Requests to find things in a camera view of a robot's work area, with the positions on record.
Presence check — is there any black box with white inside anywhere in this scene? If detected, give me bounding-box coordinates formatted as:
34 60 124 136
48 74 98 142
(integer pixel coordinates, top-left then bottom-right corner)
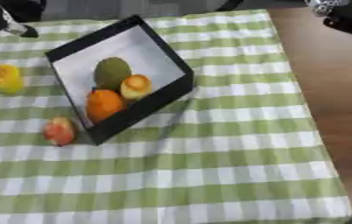
44 14 196 146

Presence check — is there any yellow toy pepper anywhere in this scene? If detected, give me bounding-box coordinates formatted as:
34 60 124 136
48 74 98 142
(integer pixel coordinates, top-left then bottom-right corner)
0 63 26 95

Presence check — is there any green oval toy fruit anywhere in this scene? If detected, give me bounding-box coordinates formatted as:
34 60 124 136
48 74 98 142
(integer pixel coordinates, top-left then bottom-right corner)
91 56 135 92

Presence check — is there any red yellow toy apple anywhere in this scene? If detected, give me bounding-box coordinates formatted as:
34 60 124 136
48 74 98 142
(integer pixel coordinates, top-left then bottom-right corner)
41 116 80 147

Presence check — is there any yellow orange round toy fruit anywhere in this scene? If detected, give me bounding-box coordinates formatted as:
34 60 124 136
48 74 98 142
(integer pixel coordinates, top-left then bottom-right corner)
119 73 155 102

